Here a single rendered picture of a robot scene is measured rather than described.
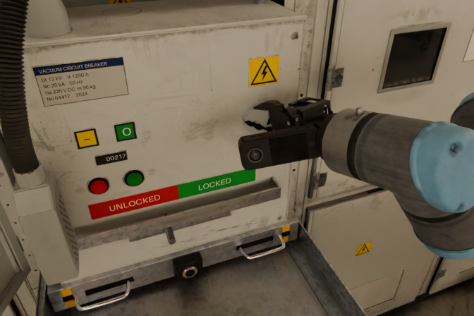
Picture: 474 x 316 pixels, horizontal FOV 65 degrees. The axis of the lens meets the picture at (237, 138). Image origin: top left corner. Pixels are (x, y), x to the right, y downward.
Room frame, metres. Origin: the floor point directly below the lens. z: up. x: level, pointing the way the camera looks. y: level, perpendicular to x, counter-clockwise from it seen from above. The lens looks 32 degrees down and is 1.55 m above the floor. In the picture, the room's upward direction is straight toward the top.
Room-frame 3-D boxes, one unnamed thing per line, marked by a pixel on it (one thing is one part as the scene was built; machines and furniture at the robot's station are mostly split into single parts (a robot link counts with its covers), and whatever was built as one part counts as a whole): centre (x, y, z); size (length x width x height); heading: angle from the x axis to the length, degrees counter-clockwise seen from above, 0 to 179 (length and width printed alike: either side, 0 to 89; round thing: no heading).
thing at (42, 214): (0.40, 0.28, 1.14); 0.08 x 0.05 x 0.17; 21
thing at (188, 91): (0.54, 0.11, 1.15); 0.48 x 0.01 x 0.48; 111
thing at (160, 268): (0.56, 0.12, 0.90); 0.54 x 0.05 x 0.06; 111
